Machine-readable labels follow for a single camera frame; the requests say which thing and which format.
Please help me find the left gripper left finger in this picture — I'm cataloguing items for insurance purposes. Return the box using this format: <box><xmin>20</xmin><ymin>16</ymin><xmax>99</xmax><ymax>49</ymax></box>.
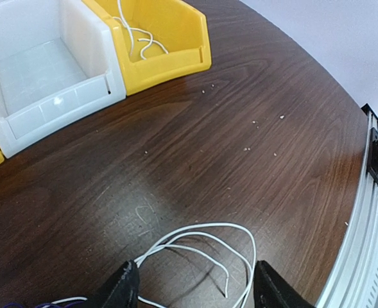
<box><xmin>89</xmin><ymin>261</ymin><xmax>140</xmax><ymax>308</ymax></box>

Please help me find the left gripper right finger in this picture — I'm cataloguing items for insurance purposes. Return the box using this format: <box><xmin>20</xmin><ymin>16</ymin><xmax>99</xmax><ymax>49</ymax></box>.
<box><xmin>254</xmin><ymin>261</ymin><xmax>314</xmax><ymax>308</ymax></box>

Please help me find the white bin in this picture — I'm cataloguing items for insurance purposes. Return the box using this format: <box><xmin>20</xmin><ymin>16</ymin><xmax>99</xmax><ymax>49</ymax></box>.
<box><xmin>0</xmin><ymin>1</ymin><xmax>126</xmax><ymax>157</ymax></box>

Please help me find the purple cable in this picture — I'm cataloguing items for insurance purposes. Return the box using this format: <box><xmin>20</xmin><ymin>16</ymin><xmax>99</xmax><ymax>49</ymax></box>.
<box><xmin>2</xmin><ymin>300</ymin><xmax>80</xmax><ymax>308</ymax></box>

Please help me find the white cable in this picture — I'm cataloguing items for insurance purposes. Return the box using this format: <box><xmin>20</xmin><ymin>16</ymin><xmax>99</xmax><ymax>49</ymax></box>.
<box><xmin>39</xmin><ymin>0</ymin><xmax>258</xmax><ymax>308</ymax></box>

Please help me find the aluminium front rail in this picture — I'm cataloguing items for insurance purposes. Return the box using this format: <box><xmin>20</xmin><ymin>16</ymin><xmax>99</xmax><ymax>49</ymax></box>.
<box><xmin>316</xmin><ymin>119</ymin><xmax>378</xmax><ymax>307</ymax></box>

